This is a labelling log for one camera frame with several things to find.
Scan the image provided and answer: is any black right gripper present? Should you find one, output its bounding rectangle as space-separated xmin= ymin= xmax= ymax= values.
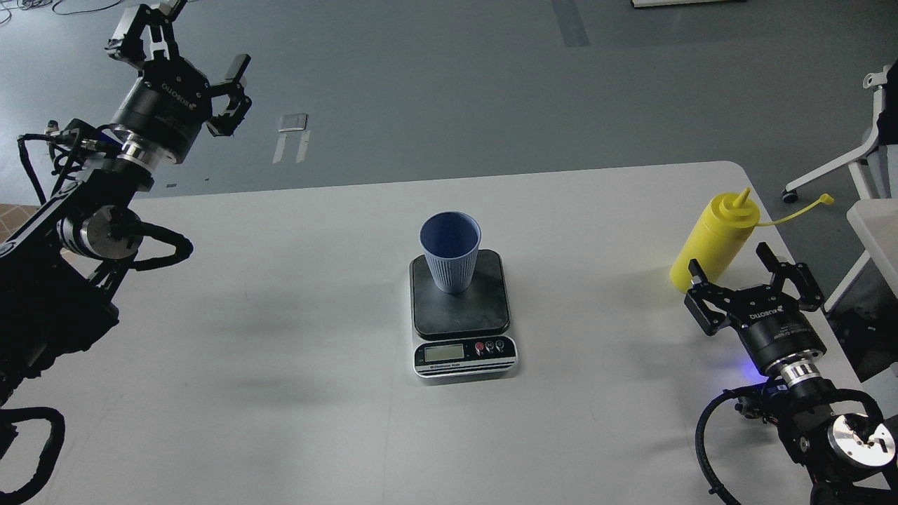
xmin=684 ymin=242 xmax=827 ymax=376

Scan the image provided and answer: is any white rolling chair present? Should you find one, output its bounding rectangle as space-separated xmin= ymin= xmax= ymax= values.
xmin=782 ymin=62 xmax=897 ymax=204

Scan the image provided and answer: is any tan checkered cloth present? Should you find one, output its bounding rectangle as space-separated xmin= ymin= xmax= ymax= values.
xmin=1 ymin=203 xmax=36 ymax=228

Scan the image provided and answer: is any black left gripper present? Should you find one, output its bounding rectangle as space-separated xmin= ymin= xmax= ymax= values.
xmin=105 ymin=1 xmax=253 ymax=164

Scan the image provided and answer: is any black digital kitchen scale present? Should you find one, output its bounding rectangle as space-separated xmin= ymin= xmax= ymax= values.
xmin=408 ymin=250 xmax=519 ymax=383

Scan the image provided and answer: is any blue ribbed plastic cup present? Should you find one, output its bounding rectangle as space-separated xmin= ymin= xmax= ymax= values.
xmin=418 ymin=211 xmax=482 ymax=295

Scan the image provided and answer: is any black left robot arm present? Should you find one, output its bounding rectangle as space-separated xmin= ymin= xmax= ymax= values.
xmin=1 ymin=1 xmax=253 ymax=403

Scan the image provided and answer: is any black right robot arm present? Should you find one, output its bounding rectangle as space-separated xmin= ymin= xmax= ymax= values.
xmin=684 ymin=243 xmax=896 ymax=504

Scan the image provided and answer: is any grey floor tape patch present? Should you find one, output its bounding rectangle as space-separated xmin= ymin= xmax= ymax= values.
xmin=272 ymin=113 xmax=311 ymax=164

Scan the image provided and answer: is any yellow squeeze seasoning bottle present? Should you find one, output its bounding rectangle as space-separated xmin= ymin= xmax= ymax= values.
xmin=669 ymin=187 xmax=835 ymax=293

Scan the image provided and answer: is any white side table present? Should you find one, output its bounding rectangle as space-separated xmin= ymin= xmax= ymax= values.
xmin=824 ymin=198 xmax=897 ymax=313

